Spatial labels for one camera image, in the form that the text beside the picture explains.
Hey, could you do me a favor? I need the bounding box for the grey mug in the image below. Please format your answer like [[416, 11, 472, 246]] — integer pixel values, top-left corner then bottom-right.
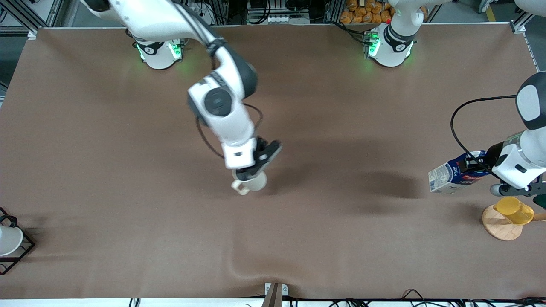
[[231, 171, 268, 196]]

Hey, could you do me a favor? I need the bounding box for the blue milk carton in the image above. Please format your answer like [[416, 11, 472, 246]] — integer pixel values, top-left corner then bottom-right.
[[428, 150, 491, 194]]

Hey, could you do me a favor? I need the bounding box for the yellow plastic cup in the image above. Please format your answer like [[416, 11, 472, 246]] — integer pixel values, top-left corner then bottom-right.
[[494, 197, 534, 225]]

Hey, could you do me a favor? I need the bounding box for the white cup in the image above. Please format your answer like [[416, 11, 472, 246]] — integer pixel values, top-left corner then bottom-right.
[[0, 225, 24, 256]]

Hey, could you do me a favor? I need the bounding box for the wooden mug stand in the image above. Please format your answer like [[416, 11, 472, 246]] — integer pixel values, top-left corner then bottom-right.
[[482, 205, 546, 241]]

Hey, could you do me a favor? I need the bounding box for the brown table cover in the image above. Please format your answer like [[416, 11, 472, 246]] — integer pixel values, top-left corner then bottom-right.
[[0, 23, 546, 300]]

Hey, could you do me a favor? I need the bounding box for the large white power strip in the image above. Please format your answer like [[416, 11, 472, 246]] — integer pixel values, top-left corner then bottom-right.
[[188, 0, 214, 26]]

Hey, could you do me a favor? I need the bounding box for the bag of orange buns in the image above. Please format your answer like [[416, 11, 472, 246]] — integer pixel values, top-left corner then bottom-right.
[[340, 0, 395, 24]]

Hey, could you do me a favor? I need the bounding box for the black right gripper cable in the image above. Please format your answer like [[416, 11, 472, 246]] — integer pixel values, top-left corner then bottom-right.
[[195, 104, 264, 159]]

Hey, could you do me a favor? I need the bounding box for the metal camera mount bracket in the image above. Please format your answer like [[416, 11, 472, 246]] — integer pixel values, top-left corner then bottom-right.
[[261, 282, 289, 307]]

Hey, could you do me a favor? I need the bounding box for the black floor cable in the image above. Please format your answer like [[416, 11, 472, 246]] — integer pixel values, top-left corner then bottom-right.
[[401, 289, 546, 307]]

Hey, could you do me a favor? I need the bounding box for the aluminium frame profile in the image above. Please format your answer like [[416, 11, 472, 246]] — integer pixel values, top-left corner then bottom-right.
[[0, 0, 64, 40], [510, 11, 538, 35]]

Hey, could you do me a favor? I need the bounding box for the black wire rack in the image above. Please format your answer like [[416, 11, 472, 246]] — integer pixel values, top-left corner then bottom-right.
[[0, 207, 35, 275]]

